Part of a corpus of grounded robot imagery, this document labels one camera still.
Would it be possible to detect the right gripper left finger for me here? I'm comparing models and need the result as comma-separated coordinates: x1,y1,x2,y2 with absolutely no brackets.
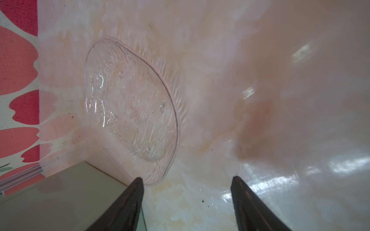
87,177,144,231

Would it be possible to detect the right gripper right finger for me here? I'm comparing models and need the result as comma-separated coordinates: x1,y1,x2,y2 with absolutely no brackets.
230,176,291,231

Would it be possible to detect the clear glass plate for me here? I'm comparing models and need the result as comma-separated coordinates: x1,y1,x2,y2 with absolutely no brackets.
83,37,180,185

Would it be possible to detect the mint green plastic bin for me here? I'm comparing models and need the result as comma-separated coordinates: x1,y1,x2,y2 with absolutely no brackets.
1,163,146,231

